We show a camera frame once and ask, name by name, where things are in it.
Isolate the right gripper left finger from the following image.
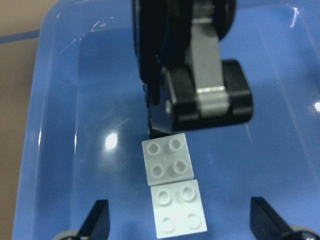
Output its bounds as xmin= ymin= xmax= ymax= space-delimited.
xmin=53 ymin=199 xmax=111 ymax=240

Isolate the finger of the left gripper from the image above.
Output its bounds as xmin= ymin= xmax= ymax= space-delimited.
xmin=141 ymin=59 xmax=173 ymax=138
xmin=165 ymin=19 xmax=253 ymax=132

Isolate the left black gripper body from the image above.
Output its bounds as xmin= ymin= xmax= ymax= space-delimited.
xmin=130 ymin=0 xmax=237 ymax=83

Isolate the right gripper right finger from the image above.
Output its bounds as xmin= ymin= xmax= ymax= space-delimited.
xmin=250 ymin=196 xmax=316 ymax=240

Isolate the white block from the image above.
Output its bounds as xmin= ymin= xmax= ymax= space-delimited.
xmin=141 ymin=133 xmax=194 ymax=187
xmin=150 ymin=179 xmax=207 ymax=239

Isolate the blue plastic tray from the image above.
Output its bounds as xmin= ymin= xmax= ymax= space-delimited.
xmin=10 ymin=0 xmax=320 ymax=240

